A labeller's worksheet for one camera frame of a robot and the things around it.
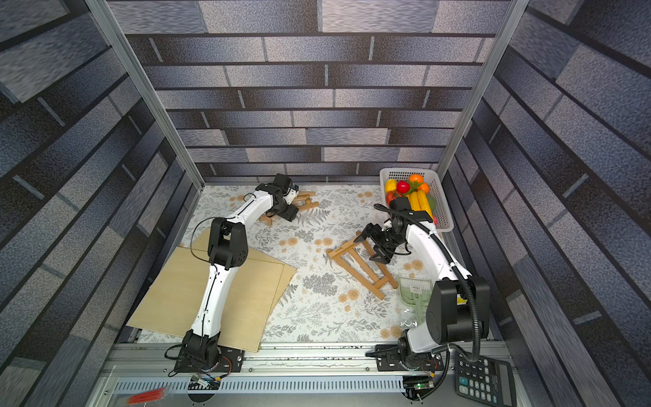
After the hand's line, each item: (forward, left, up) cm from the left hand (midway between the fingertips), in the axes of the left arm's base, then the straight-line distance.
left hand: (289, 209), depth 109 cm
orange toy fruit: (+13, -57, +8) cm, 59 cm away
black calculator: (-61, -62, +1) cm, 87 cm away
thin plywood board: (-34, +11, -4) cm, 36 cm away
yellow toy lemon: (+10, -45, +6) cm, 47 cm away
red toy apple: (+7, -50, +8) cm, 51 cm away
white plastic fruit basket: (+8, -59, +5) cm, 60 cm away
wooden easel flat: (-23, -29, -1) cm, 37 cm away
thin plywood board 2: (-16, +34, -2) cm, 38 cm away
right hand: (-26, -29, +12) cm, 40 cm away
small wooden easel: (+6, -5, -2) cm, 8 cm away
